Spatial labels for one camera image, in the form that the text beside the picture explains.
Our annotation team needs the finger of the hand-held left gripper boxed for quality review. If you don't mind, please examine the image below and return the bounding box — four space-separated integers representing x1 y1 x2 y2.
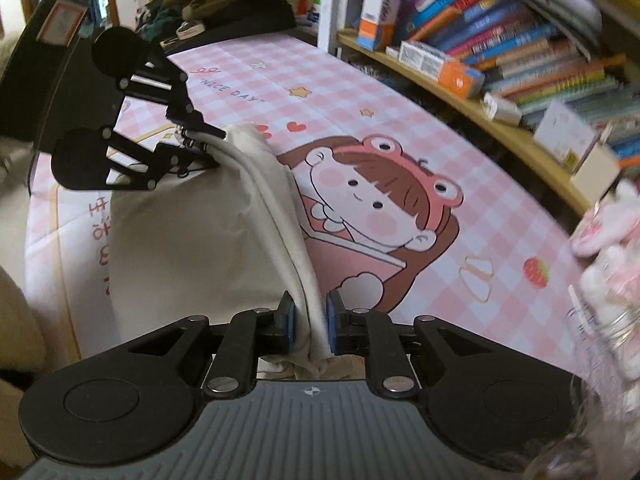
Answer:
102 129 221 192
117 59 227 140

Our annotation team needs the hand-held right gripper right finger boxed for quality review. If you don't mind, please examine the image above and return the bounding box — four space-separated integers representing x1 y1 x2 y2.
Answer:
325 290 506 400

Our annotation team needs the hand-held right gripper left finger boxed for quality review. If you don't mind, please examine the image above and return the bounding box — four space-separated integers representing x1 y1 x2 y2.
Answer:
127 290 299 396

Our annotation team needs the beige printed t-shirt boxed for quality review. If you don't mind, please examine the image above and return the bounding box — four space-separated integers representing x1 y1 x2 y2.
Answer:
107 122 361 381

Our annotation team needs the pink checked cartoon table mat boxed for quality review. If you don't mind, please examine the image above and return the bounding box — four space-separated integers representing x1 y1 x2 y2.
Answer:
22 30 601 396

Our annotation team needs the white orange blue carton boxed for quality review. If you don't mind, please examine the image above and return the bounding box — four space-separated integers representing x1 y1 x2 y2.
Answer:
356 0 404 52

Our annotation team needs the person's cream clothing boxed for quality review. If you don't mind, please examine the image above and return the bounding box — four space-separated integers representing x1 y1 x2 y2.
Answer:
0 260 83 461

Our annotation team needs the wooden bookshelf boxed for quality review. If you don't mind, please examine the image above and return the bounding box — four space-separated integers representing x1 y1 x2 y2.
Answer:
320 0 640 221

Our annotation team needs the white carton with orange end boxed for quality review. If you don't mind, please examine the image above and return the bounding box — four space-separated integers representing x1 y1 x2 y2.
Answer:
399 40 486 99

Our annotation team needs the white charger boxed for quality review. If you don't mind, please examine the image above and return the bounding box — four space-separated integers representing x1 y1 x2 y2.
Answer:
481 95 523 127

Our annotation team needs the pink white plush bunny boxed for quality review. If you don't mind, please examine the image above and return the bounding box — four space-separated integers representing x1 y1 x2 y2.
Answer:
569 177 640 321

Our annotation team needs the white box with yellow label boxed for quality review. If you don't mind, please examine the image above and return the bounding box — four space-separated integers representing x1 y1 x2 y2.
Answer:
531 99 601 173

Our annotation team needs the cream box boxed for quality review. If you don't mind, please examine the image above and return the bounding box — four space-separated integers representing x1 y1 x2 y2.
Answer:
569 144 622 200

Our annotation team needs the row of colourful books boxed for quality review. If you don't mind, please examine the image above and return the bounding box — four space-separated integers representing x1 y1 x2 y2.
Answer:
387 0 640 171

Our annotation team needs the white shelf post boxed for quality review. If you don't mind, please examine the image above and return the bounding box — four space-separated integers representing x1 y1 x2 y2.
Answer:
320 0 351 56

